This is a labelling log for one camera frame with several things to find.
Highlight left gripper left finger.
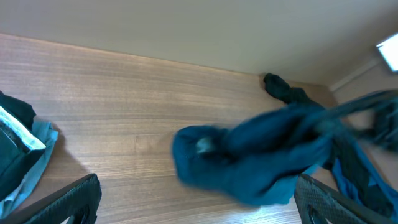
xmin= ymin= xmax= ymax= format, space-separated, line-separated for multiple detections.
xmin=1 ymin=174 xmax=102 ymax=224

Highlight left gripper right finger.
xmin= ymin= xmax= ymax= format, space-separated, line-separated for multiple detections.
xmin=294 ymin=174 xmax=394 ymax=224

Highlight dark blue shorts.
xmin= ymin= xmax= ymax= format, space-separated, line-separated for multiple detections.
xmin=172 ymin=90 xmax=397 ymax=206

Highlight bright blue cloth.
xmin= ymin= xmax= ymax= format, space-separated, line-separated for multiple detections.
xmin=264 ymin=136 xmax=398 ymax=218

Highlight folded light denim jeans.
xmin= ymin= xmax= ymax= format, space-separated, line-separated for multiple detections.
xmin=1 ymin=120 xmax=58 ymax=219

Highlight folded black garment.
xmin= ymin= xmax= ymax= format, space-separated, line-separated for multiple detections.
xmin=1 ymin=93 xmax=46 ymax=200

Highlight crumpled black garment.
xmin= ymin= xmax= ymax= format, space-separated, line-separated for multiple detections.
xmin=263 ymin=73 xmax=397 ymax=222

